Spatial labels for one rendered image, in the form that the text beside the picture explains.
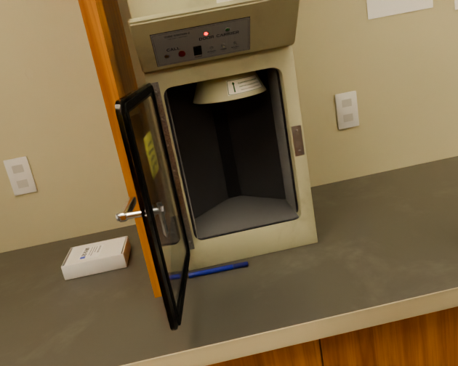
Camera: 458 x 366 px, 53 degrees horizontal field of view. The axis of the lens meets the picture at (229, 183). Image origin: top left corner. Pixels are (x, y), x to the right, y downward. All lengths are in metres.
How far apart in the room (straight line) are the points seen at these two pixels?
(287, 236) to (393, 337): 0.33
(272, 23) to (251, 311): 0.56
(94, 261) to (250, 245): 0.40
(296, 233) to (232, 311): 0.29
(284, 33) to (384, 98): 0.69
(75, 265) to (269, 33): 0.73
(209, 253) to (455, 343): 0.55
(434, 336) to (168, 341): 0.52
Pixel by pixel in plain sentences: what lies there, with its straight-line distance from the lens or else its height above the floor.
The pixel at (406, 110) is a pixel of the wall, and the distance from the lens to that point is 1.64.
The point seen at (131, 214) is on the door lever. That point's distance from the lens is 0.78.
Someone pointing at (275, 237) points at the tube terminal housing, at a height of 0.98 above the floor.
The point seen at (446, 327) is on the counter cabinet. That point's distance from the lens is 1.05.
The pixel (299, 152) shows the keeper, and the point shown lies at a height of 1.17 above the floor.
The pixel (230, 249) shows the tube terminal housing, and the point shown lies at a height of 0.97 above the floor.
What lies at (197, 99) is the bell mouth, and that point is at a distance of 1.08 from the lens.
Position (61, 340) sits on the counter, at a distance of 1.03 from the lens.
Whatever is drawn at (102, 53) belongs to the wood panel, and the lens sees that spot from 0.93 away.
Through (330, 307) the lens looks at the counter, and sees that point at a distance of 0.92.
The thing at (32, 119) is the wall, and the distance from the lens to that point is 1.51.
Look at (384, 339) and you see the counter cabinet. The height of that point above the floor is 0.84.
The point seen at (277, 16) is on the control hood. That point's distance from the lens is 0.95.
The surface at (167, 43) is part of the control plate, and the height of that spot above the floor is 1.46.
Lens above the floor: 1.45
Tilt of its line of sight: 17 degrees down
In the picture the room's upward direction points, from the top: 11 degrees counter-clockwise
